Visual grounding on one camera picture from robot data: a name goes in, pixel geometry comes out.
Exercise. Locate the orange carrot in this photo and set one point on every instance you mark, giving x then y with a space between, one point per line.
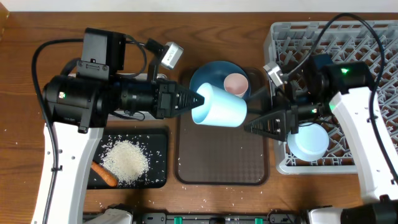
108 177

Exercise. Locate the pile of white rice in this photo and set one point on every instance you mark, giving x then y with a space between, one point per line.
125 159

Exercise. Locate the grey dishwasher rack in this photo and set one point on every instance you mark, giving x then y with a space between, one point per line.
344 41

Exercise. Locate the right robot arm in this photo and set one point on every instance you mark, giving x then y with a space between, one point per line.
347 92

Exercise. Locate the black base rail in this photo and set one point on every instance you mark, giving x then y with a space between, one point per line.
270 218

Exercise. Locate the light blue cup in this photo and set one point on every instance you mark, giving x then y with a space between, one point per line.
220 108

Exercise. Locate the pink cup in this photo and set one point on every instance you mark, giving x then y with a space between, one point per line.
236 84

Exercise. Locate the dark blue plate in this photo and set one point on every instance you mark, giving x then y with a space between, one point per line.
214 73

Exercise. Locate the clear plastic bin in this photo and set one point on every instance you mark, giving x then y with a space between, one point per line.
138 115

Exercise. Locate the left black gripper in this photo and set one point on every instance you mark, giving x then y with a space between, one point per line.
160 96

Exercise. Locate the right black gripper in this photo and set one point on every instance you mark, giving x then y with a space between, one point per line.
285 121

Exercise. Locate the black plastic tray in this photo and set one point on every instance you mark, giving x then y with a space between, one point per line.
156 142

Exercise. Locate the white bowl blue rim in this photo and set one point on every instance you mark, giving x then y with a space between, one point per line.
310 143

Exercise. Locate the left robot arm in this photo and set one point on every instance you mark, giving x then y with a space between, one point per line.
72 134

